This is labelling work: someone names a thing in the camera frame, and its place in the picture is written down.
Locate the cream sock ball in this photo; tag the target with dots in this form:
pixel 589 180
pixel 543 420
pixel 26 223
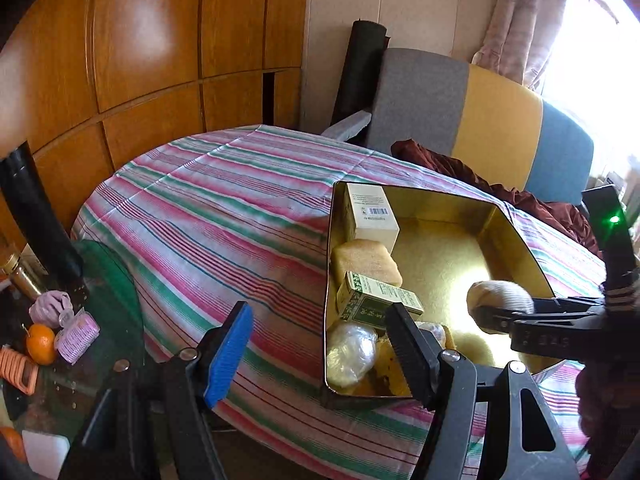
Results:
pixel 505 295

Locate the tangerine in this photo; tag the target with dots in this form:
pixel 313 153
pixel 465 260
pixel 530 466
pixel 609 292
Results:
pixel 10 442
pixel 41 345

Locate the black cylinder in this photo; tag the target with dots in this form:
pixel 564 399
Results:
pixel 35 210

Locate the window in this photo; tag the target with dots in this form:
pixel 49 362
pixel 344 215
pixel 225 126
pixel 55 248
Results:
pixel 600 60

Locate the dark red blanket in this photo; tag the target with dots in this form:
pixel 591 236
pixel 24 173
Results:
pixel 450 165

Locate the gold bottle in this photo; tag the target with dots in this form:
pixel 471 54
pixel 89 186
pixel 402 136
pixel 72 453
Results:
pixel 22 275

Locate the green glass table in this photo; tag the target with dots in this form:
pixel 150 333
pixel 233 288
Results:
pixel 110 285

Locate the beige patterned curtain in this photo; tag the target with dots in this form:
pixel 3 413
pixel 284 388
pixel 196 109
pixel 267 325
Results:
pixel 520 20

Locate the orange plastic clip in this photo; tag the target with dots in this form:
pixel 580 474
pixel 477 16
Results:
pixel 17 370

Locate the cream barcode box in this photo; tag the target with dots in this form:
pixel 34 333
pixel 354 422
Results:
pixel 370 215

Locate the grey yellow blue sofa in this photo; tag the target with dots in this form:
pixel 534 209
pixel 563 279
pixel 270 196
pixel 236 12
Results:
pixel 500 120

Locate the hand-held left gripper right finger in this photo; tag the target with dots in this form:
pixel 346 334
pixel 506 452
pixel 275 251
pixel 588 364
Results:
pixel 407 345

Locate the wooden wardrobe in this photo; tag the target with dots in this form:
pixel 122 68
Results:
pixel 150 60

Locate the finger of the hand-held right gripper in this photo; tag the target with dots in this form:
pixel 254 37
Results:
pixel 525 319
pixel 570 303

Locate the gold tin box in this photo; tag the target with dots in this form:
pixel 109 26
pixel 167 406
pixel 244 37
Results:
pixel 450 260

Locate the green patterned box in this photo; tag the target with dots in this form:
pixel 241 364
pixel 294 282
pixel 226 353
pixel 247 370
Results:
pixel 370 295

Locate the striped tablecloth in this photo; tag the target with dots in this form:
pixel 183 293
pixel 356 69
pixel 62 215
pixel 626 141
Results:
pixel 200 210

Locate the clear plastic bag ball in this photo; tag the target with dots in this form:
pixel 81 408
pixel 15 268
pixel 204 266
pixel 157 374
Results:
pixel 350 355

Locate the person's right forearm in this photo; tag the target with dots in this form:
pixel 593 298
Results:
pixel 610 410

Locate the white box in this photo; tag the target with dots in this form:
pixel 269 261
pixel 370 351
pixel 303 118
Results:
pixel 45 452

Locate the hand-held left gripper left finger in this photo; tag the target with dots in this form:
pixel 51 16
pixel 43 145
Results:
pixel 230 355

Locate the yellow sponge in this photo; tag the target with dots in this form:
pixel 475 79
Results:
pixel 365 260

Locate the black rolled mat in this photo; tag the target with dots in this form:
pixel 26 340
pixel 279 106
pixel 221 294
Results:
pixel 360 70

